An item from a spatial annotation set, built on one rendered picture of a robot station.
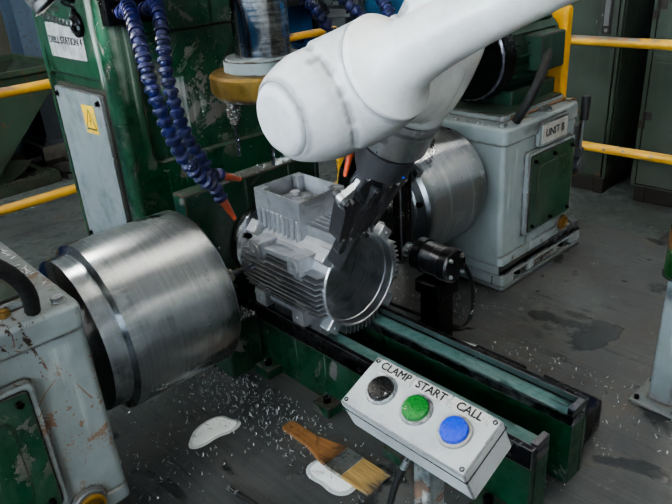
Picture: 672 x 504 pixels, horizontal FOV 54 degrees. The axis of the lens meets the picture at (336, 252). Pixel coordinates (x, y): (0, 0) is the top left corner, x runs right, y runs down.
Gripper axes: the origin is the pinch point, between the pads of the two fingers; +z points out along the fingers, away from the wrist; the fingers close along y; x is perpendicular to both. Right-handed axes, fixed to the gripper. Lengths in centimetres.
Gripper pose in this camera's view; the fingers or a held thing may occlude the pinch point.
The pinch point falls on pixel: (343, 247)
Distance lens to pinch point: 97.1
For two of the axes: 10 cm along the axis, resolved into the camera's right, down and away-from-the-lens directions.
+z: -2.9, 6.4, 7.1
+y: -7.3, 3.4, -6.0
